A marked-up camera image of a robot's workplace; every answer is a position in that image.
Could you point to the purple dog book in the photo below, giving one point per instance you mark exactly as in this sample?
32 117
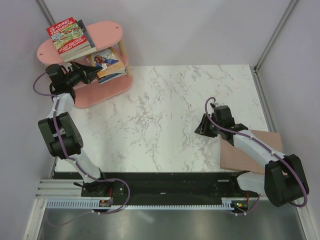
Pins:
103 78

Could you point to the pink three-tier shelf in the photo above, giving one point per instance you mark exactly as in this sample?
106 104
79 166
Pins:
105 34

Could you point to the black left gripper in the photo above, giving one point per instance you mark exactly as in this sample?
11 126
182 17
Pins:
87 73

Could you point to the Nineteen Eighty-Four blue book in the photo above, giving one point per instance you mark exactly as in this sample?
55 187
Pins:
69 58

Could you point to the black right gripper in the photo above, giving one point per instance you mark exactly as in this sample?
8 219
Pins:
202 128

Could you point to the red Treehouse book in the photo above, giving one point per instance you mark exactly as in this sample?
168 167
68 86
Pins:
57 33

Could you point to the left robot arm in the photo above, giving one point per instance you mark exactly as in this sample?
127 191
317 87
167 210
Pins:
60 134

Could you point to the Othello orange book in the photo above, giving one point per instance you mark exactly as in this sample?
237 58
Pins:
108 60

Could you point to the white cable duct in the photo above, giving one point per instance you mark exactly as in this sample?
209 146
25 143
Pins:
99 204

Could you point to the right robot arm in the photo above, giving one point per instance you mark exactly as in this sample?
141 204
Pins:
284 180

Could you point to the brown file folder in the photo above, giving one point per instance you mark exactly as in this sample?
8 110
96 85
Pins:
234 159

